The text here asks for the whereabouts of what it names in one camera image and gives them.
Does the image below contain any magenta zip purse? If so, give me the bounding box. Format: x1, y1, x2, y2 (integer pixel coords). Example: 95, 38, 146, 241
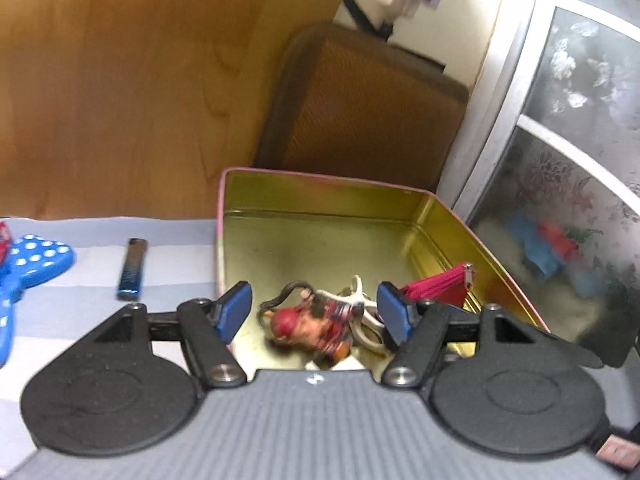
397, 261, 481, 316

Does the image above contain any black blue lighter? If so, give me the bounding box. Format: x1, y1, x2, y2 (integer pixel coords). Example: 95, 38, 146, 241
116, 238, 149, 303

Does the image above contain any blue blurred cloth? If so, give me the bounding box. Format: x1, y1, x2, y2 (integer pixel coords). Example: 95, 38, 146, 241
510, 212, 566, 281

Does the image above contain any red plastic trinket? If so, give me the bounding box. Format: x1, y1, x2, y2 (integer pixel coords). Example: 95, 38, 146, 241
0, 220, 15, 265

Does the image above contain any striped blue white cloth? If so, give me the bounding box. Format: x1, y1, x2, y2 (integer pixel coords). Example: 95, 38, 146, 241
0, 217, 221, 480

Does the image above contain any beige plastic clip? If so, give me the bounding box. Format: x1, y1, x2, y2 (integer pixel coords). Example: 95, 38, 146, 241
320, 275, 388, 356

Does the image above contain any blue polka dot headband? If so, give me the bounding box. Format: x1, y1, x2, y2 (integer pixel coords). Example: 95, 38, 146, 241
0, 234, 77, 368

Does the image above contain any pink biscuit tin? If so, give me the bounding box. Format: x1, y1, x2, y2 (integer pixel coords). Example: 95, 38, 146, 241
216, 166, 551, 371

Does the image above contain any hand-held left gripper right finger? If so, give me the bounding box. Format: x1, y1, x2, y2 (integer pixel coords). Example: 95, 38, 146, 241
376, 281, 566, 390

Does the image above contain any wooden laminate board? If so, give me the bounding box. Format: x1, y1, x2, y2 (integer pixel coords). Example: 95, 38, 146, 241
0, 0, 361, 221

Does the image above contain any red blurred cloth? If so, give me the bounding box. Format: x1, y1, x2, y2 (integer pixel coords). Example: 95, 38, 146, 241
537, 220, 583, 261

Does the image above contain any aluminium frosted glass door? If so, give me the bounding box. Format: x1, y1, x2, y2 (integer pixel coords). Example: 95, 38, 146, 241
435, 0, 640, 441

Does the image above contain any red figurine keychain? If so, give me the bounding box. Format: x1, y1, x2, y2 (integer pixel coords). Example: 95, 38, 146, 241
257, 280, 361, 363

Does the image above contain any brown cushion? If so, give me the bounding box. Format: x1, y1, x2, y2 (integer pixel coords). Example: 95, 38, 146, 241
255, 22, 470, 196

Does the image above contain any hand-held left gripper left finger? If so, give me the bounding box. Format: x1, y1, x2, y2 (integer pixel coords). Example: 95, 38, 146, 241
75, 281, 252, 390

